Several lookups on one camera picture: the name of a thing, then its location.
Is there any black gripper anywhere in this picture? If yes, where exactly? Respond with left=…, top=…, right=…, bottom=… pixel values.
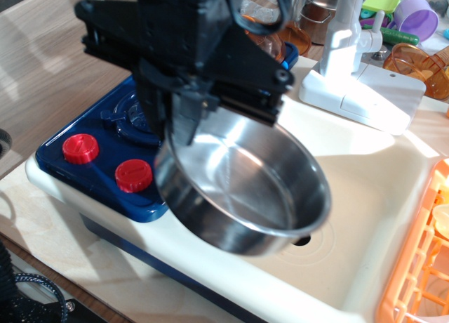
left=74, top=0, right=294, bottom=146

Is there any round steel pan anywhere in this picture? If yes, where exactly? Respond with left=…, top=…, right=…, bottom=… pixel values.
left=154, top=108, right=331, bottom=256

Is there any red right stove knob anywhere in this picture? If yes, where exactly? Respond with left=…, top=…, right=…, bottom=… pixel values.
left=114, top=159, right=153, bottom=193

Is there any red stove knob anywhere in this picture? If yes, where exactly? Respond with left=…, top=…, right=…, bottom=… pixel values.
left=114, top=159, right=153, bottom=193
left=62, top=133, right=100, bottom=165

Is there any blue toy stove top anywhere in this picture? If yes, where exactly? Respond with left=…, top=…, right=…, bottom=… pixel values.
left=34, top=41, right=300, bottom=224

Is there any red left stove knob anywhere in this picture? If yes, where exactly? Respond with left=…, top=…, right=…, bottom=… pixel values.
left=62, top=133, right=100, bottom=165

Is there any cream toy sink unit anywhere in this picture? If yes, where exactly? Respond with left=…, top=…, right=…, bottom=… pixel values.
left=24, top=54, right=449, bottom=323

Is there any white toy faucet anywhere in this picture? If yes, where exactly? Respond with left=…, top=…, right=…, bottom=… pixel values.
left=299, top=0, right=426, bottom=136

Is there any green plastic toy vegetable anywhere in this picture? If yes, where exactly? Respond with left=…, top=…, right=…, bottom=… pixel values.
left=373, top=27, right=420, bottom=46

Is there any purple plastic cup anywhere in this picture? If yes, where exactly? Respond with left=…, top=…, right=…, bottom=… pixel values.
left=387, top=0, right=440, bottom=42

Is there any amber transparent cup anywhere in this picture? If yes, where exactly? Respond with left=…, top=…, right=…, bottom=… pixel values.
left=382, top=43, right=448, bottom=100

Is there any pale yellow plate in rack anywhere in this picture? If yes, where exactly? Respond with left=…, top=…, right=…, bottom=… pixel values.
left=432, top=204, right=449, bottom=239

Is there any orange plastic dish rack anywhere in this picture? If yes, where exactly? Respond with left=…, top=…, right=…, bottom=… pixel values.
left=375, top=159, right=448, bottom=322

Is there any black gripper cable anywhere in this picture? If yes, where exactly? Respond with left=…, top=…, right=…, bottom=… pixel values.
left=227, top=0, right=293, bottom=36

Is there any steel pot with handle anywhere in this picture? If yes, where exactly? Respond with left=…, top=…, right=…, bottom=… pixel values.
left=293, top=0, right=337, bottom=45

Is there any black braided cable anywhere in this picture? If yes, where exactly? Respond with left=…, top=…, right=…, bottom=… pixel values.
left=0, top=238, right=76, bottom=323

